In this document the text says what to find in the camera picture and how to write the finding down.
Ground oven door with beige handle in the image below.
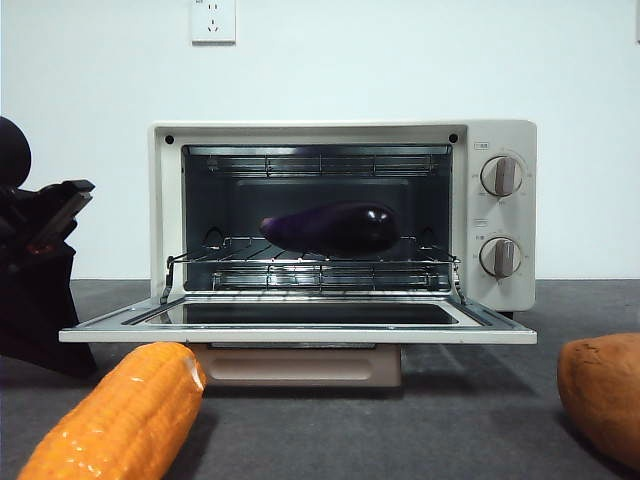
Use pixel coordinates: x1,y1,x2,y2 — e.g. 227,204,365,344
58,293,539,389

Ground dark purple eggplant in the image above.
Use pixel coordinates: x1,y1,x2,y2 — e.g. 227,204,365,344
258,201,403,253

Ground oven timer knob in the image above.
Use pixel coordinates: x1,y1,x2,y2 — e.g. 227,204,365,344
478,236,523,279

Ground oven temperature knob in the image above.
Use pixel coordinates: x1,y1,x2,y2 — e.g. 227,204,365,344
479,154,526,197

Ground cream Toshiba toaster oven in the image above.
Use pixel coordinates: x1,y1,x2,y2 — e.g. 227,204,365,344
148,118,538,315

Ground orange corn cob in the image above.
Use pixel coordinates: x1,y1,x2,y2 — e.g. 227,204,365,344
17,341,208,480

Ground brown sweet potato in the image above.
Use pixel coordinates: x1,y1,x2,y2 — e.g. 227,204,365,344
556,333,640,474

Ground metal wire oven rack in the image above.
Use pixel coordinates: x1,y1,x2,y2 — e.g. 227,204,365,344
167,236,459,265

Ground white wall socket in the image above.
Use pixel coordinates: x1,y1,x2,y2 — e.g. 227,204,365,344
190,0,237,47

